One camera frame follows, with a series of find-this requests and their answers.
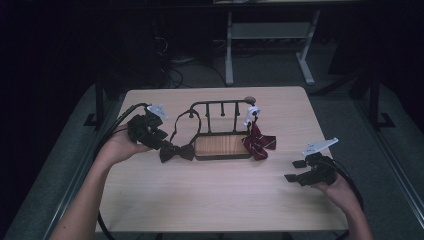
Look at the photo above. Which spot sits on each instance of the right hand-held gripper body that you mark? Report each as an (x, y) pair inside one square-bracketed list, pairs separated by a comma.
[(320, 171)]

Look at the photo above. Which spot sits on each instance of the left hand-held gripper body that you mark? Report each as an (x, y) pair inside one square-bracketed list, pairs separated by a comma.
[(145, 130)]

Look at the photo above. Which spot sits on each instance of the dark brown bow tie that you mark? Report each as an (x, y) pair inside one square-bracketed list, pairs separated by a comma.
[(176, 151)]

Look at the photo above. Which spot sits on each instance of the red striped bow tie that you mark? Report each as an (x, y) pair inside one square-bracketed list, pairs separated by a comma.
[(258, 141)]

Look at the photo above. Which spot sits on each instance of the black hook rack wooden tray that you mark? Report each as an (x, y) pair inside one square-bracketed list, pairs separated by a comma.
[(221, 145)]

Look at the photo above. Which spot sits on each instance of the person's right hand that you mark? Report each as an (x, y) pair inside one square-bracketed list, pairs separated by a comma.
[(336, 193)]

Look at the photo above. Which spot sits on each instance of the person's left hand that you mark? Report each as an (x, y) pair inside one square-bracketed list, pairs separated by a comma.
[(121, 146)]

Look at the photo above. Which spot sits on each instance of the black metal stand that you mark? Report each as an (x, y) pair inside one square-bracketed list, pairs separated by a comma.
[(99, 100), (375, 100)]

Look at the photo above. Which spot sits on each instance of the small grey round object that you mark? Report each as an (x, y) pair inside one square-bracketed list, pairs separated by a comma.
[(250, 99)]

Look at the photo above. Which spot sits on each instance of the aluminium floor rail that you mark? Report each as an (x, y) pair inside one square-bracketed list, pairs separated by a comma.
[(396, 166), (66, 196)]

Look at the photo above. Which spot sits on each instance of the white metal desk frame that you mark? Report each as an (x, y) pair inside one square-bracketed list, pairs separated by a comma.
[(266, 30)]

